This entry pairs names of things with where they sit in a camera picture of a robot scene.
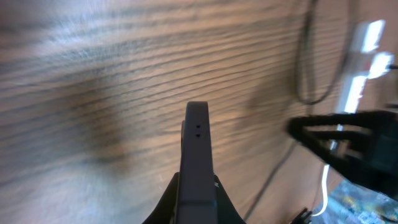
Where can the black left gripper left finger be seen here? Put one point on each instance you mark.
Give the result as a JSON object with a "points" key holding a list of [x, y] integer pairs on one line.
{"points": [[164, 212]]}

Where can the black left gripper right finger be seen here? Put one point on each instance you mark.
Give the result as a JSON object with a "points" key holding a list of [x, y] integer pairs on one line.
{"points": [[226, 211]]}

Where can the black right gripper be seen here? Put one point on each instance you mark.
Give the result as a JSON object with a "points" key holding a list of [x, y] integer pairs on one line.
{"points": [[377, 170]]}

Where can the blue Galaxy smartphone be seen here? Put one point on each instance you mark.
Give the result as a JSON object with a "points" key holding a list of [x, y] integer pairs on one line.
{"points": [[196, 201]]}

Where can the white power strip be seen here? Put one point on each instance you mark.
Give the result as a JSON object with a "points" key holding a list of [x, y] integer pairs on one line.
{"points": [[364, 63]]}

